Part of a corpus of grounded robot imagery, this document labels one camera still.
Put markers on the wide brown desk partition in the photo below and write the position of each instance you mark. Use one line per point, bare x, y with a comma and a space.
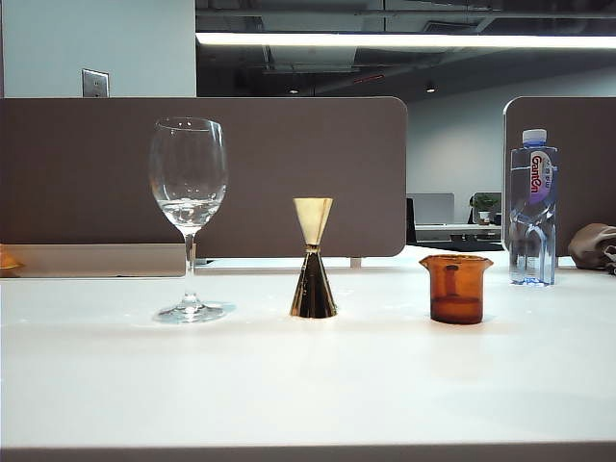
72, 168

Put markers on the tan cloth bag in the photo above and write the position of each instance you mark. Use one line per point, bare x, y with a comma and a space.
589, 245

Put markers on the gold double jigger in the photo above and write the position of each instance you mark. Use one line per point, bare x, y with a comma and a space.
314, 289

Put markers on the orange rounded object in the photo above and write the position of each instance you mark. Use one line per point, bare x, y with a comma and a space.
7, 260

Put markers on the white background desk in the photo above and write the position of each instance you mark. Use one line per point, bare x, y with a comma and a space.
457, 231

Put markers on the long ceiling light strip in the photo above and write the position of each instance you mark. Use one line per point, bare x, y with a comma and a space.
385, 40

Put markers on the small green potted plant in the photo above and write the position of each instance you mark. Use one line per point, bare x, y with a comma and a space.
485, 204

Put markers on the white partition bracket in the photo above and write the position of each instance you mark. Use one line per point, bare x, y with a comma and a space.
355, 263

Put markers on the beige long box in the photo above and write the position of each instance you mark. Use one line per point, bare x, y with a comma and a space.
96, 260

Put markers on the small amber measuring cup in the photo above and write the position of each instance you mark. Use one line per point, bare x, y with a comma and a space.
456, 298

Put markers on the clear plastic water bottle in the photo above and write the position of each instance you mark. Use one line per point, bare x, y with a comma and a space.
531, 226

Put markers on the red ceiling sign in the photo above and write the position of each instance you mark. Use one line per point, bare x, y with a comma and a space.
369, 78

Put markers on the white background desk screen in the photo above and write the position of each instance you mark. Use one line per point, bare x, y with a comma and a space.
430, 208

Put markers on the clear wine glass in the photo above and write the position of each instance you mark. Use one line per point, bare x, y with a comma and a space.
187, 216

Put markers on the black ceiling spotlight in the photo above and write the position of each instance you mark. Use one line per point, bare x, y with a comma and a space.
430, 87

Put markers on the narrow brown desk partition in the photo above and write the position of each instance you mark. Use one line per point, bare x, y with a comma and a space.
587, 159

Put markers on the metal wall switch plate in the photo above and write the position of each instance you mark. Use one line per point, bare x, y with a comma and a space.
94, 83

